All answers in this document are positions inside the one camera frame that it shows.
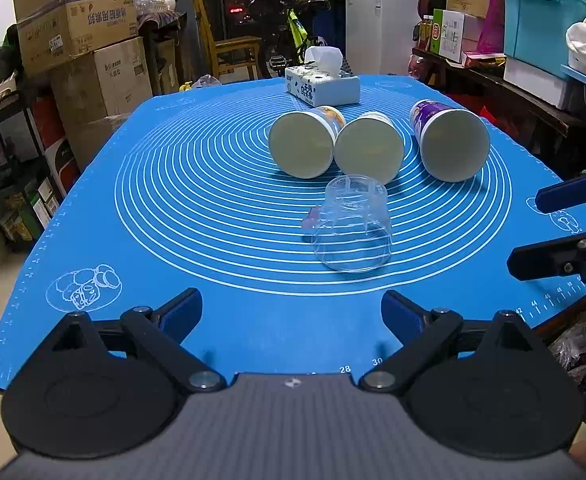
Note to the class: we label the dark wooden side table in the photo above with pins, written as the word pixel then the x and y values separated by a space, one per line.
pixel 523 110

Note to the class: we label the white chest freezer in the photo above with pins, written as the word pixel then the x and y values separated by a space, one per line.
pixel 380 25

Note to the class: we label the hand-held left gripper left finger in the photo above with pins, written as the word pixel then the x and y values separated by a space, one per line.
pixel 180 312

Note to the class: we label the white blue paper cup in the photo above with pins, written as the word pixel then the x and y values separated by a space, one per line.
pixel 369 152

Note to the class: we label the purple paper cup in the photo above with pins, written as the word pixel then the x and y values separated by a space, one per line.
pixel 455 146

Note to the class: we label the blue silicone mat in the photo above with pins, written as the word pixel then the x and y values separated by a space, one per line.
pixel 183 220

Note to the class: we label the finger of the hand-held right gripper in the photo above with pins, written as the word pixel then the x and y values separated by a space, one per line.
pixel 543 260
pixel 563 196

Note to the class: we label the black metal shelf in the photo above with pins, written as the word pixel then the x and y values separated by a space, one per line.
pixel 8 170

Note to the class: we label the pink bag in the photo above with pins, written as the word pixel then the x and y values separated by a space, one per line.
pixel 493 22

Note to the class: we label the teal plastic storage bin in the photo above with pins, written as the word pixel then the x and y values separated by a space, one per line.
pixel 543 22

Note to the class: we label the wooden chair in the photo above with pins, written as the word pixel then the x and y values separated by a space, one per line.
pixel 233 55

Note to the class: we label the black yellow bicycle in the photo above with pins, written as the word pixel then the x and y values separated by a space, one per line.
pixel 283 25

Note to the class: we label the large plain cardboard box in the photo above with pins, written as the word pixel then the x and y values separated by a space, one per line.
pixel 105 95

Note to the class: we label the orange print paper cup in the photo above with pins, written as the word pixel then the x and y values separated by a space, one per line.
pixel 300 146

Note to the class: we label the green white carton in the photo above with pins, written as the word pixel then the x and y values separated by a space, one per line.
pixel 448 35

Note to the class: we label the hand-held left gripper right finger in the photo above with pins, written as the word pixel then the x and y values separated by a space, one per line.
pixel 402 314

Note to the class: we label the clear plastic bag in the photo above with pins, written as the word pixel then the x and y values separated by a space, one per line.
pixel 575 345

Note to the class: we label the white tissue box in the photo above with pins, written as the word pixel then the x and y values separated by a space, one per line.
pixel 325 87

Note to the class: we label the white flat box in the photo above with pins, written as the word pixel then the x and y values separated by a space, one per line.
pixel 535 82

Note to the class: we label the clear glass cup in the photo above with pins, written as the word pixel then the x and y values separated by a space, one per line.
pixel 353 230

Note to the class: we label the open printed cardboard box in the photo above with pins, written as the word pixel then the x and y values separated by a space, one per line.
pixel 73 25

